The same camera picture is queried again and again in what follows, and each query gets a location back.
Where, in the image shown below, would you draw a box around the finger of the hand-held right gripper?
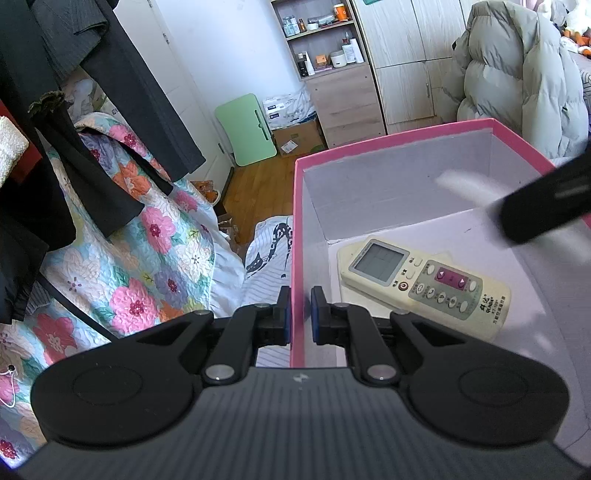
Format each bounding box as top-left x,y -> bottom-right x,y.
499,154 -> 591,246

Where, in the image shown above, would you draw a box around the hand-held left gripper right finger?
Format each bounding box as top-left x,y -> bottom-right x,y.
310,285 -> 467,387

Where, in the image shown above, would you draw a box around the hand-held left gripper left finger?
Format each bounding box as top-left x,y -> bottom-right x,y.
134,285 -> 293,387

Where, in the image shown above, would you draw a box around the beige remote control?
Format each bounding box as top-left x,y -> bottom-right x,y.
337,237 -> 512,343

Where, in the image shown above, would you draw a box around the pink cardboard box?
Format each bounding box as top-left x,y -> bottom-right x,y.
290,117 -> 591,462

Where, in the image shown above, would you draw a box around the grey puffer jacket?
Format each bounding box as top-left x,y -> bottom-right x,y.
436,0 -> 590,160

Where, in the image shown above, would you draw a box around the orange snack bag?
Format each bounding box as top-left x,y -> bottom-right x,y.
191,179 -> 223,206

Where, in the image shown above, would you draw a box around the floral quilt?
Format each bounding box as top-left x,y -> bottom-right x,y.
0,110 -> 246,468

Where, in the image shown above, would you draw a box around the brown cardboard box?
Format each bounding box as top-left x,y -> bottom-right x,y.
271,119 -> 327,159

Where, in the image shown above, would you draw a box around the white goose plush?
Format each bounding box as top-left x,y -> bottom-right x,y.
564,0 -> 591,47

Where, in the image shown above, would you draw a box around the green folding table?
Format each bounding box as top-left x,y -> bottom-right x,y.
214,93 -> 278,167

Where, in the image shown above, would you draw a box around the light wooden wardrobe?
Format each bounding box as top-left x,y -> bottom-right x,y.
348,0 -> 486,137

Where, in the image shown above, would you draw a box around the white blue tissue pack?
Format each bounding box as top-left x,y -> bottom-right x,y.
262,89 -> 317,130

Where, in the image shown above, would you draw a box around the wooden shelf cabinet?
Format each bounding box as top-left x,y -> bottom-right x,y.
270,0 -> 387,149

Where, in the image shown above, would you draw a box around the white door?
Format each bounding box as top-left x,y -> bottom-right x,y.
113,0 -> 232,186

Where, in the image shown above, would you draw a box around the black hanging garment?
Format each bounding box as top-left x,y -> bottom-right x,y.
0,0 -> 206,325

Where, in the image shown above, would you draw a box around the cream fleece garment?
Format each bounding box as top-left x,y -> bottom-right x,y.
0,115 -> 30,186

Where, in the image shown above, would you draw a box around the grey hanging shirt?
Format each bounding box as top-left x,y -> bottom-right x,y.
31,0 -> 117,85

